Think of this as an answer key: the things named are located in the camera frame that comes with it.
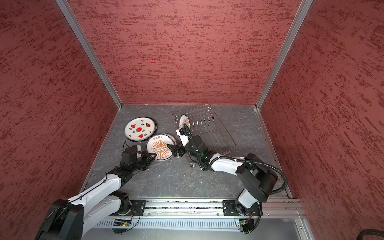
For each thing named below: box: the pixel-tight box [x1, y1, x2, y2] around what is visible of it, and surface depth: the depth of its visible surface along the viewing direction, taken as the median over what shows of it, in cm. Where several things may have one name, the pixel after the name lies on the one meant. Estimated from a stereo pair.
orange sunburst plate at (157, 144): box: [146, 134, 175, 160], surface depth 92 cm
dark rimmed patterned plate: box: [124, 116, 158, 142], surface depth 105 cm
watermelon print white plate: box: [124, 116, 158, 142], surface depth 105 cm
